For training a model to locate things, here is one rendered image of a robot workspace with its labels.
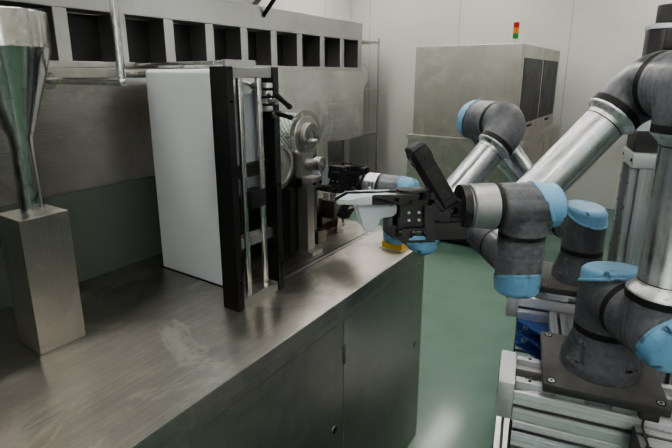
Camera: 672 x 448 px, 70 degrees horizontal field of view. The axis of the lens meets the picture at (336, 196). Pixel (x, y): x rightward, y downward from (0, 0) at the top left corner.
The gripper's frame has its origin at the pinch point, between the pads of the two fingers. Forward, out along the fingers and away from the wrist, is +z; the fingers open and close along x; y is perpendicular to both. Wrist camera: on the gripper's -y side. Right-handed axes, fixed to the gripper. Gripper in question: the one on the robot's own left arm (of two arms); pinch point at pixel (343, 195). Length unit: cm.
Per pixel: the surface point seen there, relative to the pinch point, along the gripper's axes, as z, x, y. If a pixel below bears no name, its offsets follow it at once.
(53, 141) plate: 65, 44, -9
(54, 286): 55, 18, 18
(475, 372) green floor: -77, 145, 105
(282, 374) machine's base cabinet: 11.6, 23.4, 41.0
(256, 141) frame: 16.8, 36.9, -8.9
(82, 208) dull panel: 63, 50, 8
